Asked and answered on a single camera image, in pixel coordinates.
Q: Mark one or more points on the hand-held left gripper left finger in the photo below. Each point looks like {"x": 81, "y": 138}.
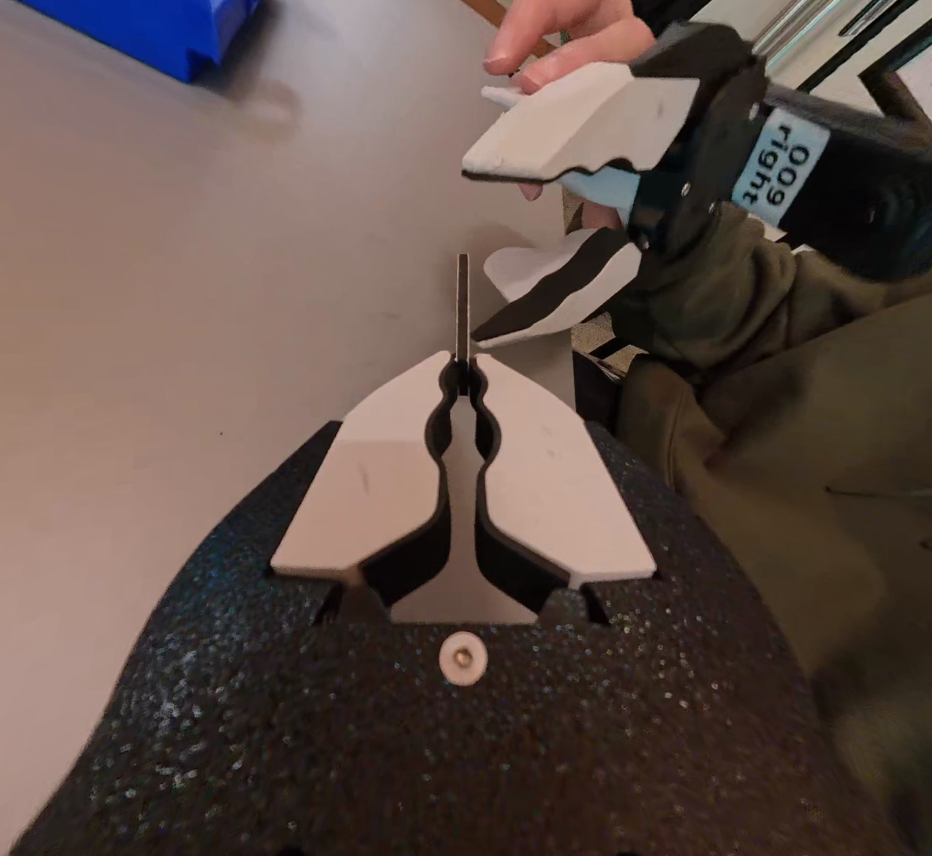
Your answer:
{"x": 364, "y": 499}

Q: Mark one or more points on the person's right forearm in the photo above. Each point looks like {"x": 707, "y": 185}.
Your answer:
{"x": 728, "y": 288}

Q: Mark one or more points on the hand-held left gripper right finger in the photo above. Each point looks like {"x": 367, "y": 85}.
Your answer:
{"x": 560, "y": 499}

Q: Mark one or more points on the person's olive hoodie torso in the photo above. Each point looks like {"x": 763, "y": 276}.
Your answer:
{"x": 786, "y": 470}

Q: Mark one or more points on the white adhesive backing sheet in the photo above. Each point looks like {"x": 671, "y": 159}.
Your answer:
{"x": 463, "y": 303}

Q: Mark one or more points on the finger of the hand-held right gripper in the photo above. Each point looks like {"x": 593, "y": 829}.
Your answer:
{"x": 582, "y": 121}
{"x": 597, "y": 288}

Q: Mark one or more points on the black framed sign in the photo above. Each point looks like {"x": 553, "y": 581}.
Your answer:
{"x": 885, "y": 95}

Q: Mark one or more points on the person's right hand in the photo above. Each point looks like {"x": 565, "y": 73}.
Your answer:
{"x": 582, "y": 4}

